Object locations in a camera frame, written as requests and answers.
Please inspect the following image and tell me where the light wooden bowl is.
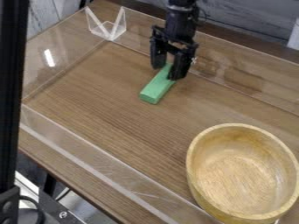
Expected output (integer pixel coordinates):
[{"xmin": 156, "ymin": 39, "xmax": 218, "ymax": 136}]
[{"xmin": 186, "ymin": 123, "xmax": 299, "ymax": 224}]

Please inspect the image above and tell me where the black metal frame post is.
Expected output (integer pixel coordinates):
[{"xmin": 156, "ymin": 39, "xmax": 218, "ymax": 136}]
[{"xmin": 0, "ymin": 0, "xmax": 30, "ymax": 224}]

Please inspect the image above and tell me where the clear acrylic corner bracket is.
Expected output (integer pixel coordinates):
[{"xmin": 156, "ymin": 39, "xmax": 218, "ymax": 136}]
[{"xmin": 84, "ymin": 7, "xmax": 127, "ymax": 41}]

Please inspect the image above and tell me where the black table leg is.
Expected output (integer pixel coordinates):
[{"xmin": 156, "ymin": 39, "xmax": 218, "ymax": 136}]
[{"xmin": 43, "ymin": 174, "xmax": 58, "ymax": 197}]

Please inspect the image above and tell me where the clear acrylic tray wall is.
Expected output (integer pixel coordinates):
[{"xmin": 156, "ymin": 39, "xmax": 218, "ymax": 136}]
[{"xmin": 19, "ymin": 0, "xmax": 299, "ymax": 224}]

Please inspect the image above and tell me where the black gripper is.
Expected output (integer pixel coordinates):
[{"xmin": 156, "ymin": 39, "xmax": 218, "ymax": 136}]
[{"xmin": 151, "ymin": 0, "xmax": 200, "ymax": 81}]

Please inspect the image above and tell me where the white object at right edge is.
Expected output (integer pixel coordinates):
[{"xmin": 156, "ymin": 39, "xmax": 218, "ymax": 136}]
[{"xmin": 287, "ymin": 20, "xmax": 299, "ymax": 50}]

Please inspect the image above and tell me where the green rectangular block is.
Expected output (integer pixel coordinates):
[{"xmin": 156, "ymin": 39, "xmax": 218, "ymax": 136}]
[{"xmin": 139, "ymin": 63, "xmax": 175, "ymax": 104}]

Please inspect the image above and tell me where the black cable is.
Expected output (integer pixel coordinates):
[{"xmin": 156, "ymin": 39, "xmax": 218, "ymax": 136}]
[{"xmin": 18, "ymin": 194, "xmax": 44, "ymax": 224}]

